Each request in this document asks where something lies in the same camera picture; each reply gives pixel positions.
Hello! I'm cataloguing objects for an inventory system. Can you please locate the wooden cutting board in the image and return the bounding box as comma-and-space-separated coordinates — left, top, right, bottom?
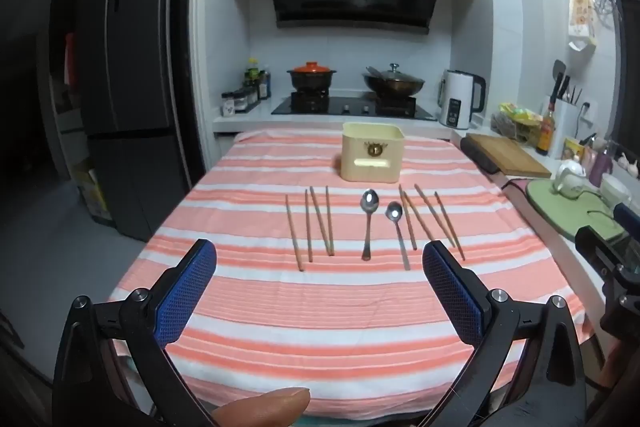
465, 133, 552, 178

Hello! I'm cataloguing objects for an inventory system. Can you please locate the white electric kettle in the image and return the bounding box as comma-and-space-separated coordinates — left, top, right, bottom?
437, 69, 487, 130

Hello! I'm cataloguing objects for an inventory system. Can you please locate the white knife holder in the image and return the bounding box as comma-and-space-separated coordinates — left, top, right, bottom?
547, 99, 582, 160

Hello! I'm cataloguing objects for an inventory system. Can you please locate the white bowl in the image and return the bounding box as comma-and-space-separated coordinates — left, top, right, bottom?
599, 173, 632, 208

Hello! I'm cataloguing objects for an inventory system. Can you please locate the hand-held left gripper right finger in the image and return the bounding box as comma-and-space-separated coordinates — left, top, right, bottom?
422, 241, 588, 427

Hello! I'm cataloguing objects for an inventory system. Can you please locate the group of sauce bottles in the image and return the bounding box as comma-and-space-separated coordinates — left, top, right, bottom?
243, 57, 272, 101

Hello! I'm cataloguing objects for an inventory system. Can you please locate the orange white striped tablecloth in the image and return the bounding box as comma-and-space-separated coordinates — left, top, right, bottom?
107, 129, 597, 424

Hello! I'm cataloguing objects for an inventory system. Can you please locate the person's left hand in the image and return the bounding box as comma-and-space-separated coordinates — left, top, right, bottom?
212, 387, 311, 427

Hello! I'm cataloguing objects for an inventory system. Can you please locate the wooden chopstick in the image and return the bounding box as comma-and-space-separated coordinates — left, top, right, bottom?
325, 185, 335, 256
309, 186, 334, 257
414, 183, 457, 249
398, 185, 418, 251
285, 195, 304, 272
402, 192, 434, 244
434, 191, 466, 261
304, 189, 314, 264

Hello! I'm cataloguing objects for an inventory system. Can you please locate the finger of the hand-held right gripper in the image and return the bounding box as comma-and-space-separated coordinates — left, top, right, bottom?
614, 203, 640, 234
575, 227, 627, 281

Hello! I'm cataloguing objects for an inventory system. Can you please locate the white teapot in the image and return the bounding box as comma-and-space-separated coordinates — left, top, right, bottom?
552, 159, 586, 196

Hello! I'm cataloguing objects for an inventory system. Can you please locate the yellow canister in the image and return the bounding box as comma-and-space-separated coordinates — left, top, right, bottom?
562, 136, 586, 166

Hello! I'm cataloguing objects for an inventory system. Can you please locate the black clay pot orange lid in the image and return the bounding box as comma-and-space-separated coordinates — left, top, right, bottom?
286, 62, 338, 94

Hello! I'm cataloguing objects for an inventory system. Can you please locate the hanging orange patterned bag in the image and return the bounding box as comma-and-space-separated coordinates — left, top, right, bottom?
567, 0, 599, 53

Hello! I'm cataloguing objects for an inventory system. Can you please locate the red object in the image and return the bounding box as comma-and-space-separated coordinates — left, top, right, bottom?
63, 32, 76, 86

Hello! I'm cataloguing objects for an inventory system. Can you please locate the wok with glass lid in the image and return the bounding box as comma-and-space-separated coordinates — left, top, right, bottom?
362, 63, 426, 99

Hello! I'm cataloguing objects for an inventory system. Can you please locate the rack of spice jars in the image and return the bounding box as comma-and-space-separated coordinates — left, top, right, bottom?
233, 86, 261, 113

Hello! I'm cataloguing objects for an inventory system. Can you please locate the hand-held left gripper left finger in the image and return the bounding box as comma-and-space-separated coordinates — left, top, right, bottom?
52, 238, 218, 427

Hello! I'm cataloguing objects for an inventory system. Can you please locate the metal spoon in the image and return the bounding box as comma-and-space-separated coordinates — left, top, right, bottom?
360, 189, 380, 262
384, 201, 412, 272

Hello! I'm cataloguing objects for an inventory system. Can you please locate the pink bottle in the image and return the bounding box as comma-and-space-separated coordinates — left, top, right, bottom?
588, 146, 614, 188

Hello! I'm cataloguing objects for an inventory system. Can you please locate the dark brown board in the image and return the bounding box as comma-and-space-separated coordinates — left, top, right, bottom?
459, 136, 502, 176

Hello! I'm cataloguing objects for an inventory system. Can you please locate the cream utensil container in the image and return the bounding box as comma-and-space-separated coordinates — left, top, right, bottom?
341, 122, 405, 184

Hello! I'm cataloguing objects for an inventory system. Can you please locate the wire basket with snack packets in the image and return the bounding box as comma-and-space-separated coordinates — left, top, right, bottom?
491, 102, 544, 144

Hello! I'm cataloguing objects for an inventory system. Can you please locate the black gas stove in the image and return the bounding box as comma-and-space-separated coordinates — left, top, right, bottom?
270, 91, 439, 122

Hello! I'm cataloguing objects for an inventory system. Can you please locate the black spatula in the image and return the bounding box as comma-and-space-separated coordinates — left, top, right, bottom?
552, 59, 567, 102

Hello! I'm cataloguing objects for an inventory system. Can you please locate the dark grey refrigerator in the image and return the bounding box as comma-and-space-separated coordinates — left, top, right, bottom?
76, 0, 195, 244

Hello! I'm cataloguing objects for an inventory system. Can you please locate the green round tray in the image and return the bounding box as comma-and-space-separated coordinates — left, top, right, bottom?
524, 177, 627, 244

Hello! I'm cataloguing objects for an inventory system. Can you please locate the brown sauce bottle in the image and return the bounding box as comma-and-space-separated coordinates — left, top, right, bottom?
536, 102, 557, 156

